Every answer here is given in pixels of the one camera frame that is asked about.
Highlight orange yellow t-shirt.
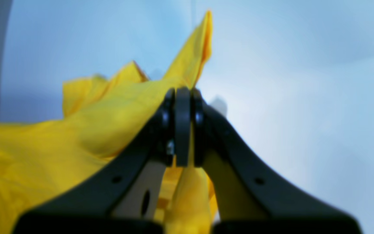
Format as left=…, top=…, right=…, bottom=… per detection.
left=0, top=10, right=213, bottom=234

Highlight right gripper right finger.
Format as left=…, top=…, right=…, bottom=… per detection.
left=191, top=89, right=362, bottom=234

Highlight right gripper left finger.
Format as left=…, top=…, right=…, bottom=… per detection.
left=13, top=87, right=191, bottom=234

